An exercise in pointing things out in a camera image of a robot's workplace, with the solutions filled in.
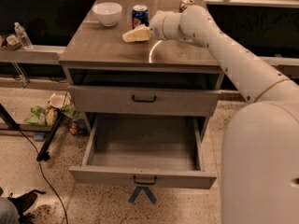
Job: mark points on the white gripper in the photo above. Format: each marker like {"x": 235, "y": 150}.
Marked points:
{"x": 156, "y": 25}

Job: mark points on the blue pepsi can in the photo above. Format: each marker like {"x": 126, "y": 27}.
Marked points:
{"x": 140, "y": 15}

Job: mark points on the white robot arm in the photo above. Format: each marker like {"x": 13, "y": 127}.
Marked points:
{"x": 260, "y": 151}

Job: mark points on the gold soda can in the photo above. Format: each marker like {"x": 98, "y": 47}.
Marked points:
{"x": 185, "y": 4}

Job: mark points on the grey drawer cabinet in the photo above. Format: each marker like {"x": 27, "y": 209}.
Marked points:
{"x": 97, "y": 56}

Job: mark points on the closed grey upper drawer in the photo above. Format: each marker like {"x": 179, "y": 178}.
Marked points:
{"x": 142, "y": 101}

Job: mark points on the open grey lower drawer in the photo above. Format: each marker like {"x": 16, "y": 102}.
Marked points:
{"x": 144, "y": 151}

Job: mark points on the white bowl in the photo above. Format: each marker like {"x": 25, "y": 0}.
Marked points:
{"x": 108, "y": 13}

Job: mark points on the snack bag pile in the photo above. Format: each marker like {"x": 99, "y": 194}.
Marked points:
{"x": 58, "y": 105}

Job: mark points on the clear plastic water bottle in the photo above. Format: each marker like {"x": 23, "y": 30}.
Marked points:
{"x": 23, "y": 36}

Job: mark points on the snack bowl on shelf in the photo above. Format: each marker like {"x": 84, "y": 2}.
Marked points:
{"x": 9, "y": 42}

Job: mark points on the black tripod leg left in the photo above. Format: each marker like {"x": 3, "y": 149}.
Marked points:
{"x": 43, "y": 154}

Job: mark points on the blue tape cross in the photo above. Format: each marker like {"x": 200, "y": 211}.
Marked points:
{"x": 146, "y": 191}

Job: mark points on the black shoe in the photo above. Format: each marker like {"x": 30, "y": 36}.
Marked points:
{"x": 26, "y": 202}

